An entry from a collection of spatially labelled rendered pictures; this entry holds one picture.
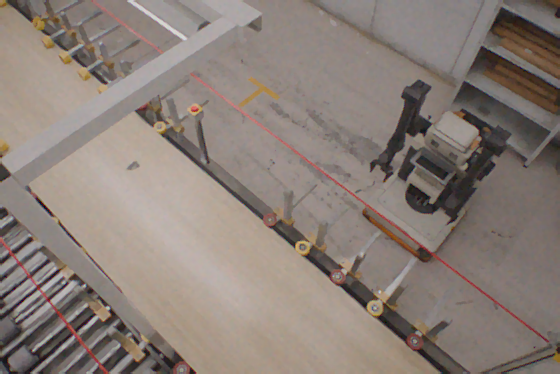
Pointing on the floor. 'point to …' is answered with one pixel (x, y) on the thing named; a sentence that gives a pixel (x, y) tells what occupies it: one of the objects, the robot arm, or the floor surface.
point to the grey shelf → (506, 116)
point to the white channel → (62, 245)
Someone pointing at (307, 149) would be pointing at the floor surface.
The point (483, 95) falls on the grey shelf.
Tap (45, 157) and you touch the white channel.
